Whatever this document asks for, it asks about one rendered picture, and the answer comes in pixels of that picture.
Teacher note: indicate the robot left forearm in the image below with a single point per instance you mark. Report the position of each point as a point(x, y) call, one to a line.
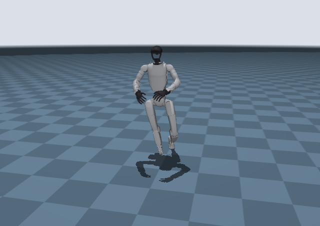
point(173, 86)

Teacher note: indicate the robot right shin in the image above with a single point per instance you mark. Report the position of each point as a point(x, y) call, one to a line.
point(158, 141)

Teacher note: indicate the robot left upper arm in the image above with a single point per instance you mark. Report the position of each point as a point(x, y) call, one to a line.
point(172, 71)

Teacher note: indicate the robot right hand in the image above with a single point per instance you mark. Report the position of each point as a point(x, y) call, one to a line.
point(139, 96)

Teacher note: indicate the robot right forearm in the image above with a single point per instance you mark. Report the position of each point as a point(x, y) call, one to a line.
point(135, 86)

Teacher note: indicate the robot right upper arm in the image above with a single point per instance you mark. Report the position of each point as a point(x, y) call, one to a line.
point(140, 74)

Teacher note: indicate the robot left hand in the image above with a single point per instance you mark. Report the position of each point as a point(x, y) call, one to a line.
point(160, 94)

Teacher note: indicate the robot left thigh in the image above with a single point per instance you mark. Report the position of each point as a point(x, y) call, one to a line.
point(171, 114)

